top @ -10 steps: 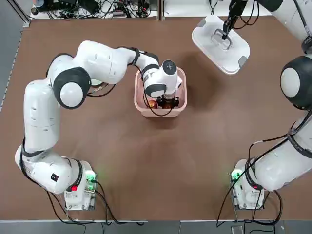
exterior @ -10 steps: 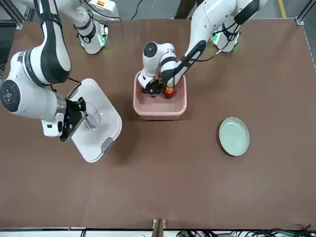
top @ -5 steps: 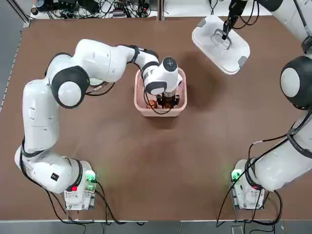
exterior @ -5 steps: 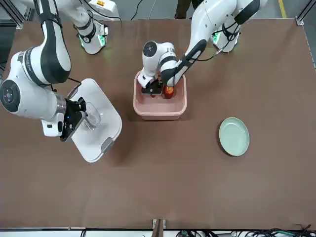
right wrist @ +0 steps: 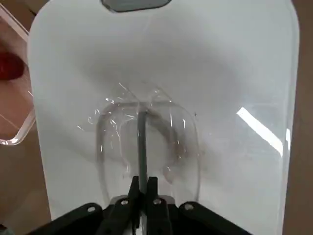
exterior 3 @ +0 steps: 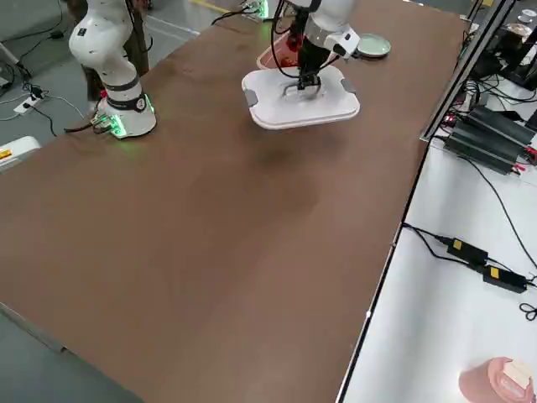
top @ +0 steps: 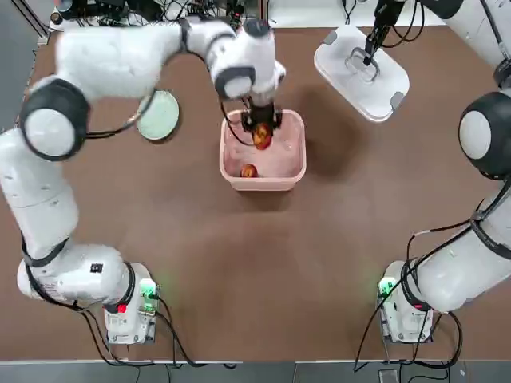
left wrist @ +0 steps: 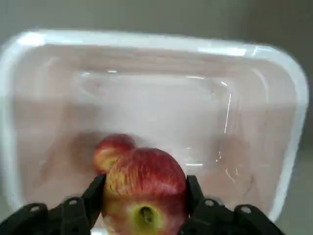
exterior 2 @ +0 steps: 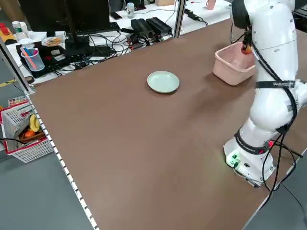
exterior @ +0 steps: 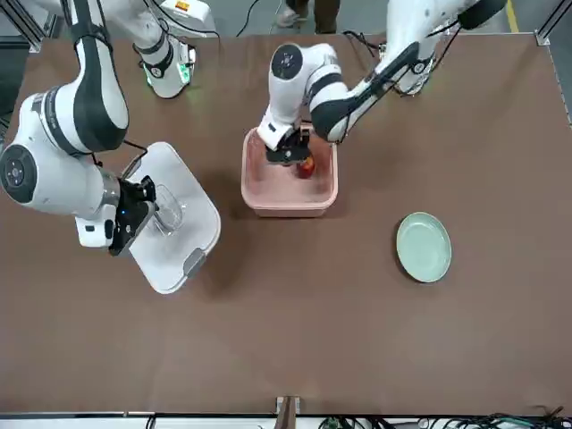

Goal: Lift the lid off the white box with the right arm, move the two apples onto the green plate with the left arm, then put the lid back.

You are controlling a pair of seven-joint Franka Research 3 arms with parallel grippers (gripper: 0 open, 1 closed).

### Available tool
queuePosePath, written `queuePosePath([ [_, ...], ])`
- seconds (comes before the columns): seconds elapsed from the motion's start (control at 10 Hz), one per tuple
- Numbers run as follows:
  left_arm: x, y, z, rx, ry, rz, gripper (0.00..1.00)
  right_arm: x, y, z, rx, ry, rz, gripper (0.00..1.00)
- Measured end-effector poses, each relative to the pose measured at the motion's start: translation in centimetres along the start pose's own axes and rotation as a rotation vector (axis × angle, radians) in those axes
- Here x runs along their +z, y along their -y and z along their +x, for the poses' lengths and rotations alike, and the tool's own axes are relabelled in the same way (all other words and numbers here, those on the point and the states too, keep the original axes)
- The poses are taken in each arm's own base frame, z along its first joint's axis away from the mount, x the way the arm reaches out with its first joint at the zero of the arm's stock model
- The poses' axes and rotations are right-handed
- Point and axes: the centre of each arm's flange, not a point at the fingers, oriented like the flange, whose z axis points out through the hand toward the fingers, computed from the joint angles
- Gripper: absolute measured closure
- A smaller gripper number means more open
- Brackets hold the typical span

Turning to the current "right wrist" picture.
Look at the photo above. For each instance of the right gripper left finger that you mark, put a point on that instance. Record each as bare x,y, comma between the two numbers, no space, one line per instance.
117,220

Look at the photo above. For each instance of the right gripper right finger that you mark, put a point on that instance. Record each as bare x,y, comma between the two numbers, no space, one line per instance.
161,220

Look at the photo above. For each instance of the white box lid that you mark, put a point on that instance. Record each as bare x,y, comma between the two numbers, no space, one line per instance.
195,61

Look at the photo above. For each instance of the dark red apple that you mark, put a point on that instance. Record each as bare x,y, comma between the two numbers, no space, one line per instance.
9,66

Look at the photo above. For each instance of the pink storage box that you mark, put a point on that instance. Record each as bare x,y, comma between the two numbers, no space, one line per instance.
12,117

